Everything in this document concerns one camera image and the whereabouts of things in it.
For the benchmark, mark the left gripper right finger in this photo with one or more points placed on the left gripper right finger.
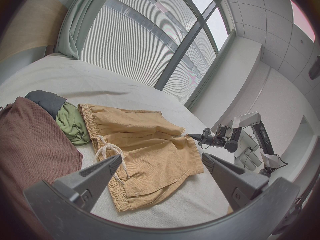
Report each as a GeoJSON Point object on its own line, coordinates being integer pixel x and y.
{"type": "Point", "coordinates": [237, 184]}

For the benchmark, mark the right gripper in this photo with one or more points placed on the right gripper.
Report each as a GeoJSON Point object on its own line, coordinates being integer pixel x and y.
{"type": "Point", "coordinates": [207, 137]}

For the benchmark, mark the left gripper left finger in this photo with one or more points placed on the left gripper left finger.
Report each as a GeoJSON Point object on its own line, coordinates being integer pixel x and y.
{"type": "Point", "coordinates": [85, 181]}

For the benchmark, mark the tan shorts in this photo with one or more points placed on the tan shorts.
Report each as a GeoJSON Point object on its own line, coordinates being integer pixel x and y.
{"type": "Point", "coordinates": [150, 144]}

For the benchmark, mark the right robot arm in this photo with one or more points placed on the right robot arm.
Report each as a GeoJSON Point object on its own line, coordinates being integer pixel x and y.
{"type": "Point", "coordinates": [260, 134]}

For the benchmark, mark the bed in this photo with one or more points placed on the bed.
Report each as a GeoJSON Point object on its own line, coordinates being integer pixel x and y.
{"type": "Point", "coordinates": [112, 79]}

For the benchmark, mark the green garment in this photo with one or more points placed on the green garment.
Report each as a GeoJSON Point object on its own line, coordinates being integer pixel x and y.
{"type": "Point", "coordinates": [70, 121]}

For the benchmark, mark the brown shorts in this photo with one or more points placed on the brown shorts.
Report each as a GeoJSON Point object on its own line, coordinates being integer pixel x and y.
{"type": "Point", "coordinates": [30, 144]}

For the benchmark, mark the black garment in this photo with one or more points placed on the black garment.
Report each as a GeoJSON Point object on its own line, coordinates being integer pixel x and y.
{"type": "Point", "coordinates": [42, 99]}

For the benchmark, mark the window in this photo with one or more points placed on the window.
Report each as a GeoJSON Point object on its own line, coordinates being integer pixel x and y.
{"type": "Point", "coordinates": [150, 34]}

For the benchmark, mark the ceiling light panel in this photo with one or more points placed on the ceiling light panel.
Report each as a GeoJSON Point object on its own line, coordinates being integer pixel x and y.
{"type": "Point", "coordinates": [302, 19]}

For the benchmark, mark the blue-green curtain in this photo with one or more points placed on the blue-green curtain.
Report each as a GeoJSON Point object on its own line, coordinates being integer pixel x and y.
{"type": "Point", "coordinates": [75, 29]}

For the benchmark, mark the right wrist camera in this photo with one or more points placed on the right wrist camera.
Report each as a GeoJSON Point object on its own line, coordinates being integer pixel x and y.
{"type": "Point", "coordinates": [222, 129]}

